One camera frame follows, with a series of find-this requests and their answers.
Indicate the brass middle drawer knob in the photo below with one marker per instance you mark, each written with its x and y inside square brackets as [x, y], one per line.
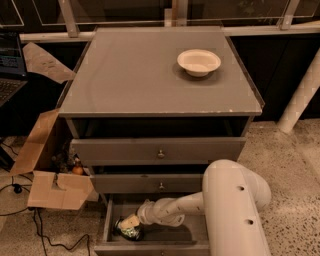
[161, 187]

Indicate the brass top drawer knob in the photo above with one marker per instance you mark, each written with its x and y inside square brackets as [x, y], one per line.
[160, 154]

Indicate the white paper bowl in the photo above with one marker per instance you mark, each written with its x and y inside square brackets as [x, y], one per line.
[198, 63]

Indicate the grey middle drawer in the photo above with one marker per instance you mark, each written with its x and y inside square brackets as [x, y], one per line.
[146, 178]

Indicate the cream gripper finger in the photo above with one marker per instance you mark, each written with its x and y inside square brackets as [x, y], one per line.
[130, 222]

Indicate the grey drawer cabinet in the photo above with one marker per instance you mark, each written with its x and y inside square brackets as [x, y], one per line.
[133, 73]

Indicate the grey bottom drawer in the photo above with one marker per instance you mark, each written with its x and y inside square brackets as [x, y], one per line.
[189, 239]

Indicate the black laptop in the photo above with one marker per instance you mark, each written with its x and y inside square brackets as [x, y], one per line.
[13, 72]

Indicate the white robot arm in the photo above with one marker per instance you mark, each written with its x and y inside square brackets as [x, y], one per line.
[267, 205]

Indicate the open cardboard box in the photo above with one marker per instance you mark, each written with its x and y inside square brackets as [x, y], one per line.
[49, 189]

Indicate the green soda can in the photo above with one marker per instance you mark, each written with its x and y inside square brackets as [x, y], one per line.
[130, 234]

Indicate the grey drawer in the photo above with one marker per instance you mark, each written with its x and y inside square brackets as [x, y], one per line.
[146, 178]
[189, 239]
[136, 141]

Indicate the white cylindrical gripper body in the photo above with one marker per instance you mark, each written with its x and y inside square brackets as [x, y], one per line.
[149, 213]

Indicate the grey top drawer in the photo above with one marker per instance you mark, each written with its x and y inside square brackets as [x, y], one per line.
[136, 141]

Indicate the orange fruit in box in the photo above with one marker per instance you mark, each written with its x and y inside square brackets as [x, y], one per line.
[78, 170]

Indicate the brass drawer knob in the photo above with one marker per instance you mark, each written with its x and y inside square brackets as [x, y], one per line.
[161, 187]
[160, 154]

